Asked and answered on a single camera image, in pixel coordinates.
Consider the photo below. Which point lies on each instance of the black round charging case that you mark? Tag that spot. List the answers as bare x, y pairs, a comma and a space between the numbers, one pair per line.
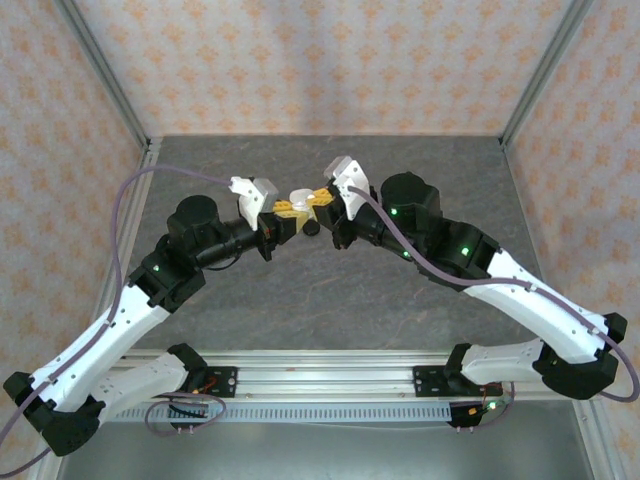
313, 229

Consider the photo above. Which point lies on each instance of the white charging case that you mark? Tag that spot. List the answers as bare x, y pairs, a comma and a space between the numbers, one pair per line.
300, 194

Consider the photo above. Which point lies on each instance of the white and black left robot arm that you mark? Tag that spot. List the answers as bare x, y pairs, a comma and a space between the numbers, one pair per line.
100, 345

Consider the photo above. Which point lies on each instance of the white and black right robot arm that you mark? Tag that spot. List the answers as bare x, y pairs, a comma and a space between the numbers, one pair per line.
550, 320

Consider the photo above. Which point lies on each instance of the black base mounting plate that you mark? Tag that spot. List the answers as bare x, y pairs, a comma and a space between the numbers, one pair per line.
225, 382
427, 382

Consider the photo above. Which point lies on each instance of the base wiring connector block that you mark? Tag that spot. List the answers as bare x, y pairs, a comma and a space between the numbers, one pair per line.
472, 411

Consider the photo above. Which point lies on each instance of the grey metal panel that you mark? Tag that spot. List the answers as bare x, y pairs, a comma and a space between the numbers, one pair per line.
325, 450

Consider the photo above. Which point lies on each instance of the aluminium side rail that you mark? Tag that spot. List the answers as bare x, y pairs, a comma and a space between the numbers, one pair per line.
599, 450
136, 200

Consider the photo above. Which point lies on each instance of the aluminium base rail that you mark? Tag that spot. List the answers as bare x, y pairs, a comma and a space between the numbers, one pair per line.
325, 375

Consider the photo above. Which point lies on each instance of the aluminium frame post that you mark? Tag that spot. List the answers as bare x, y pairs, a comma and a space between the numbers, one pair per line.
105, 75
542, 75

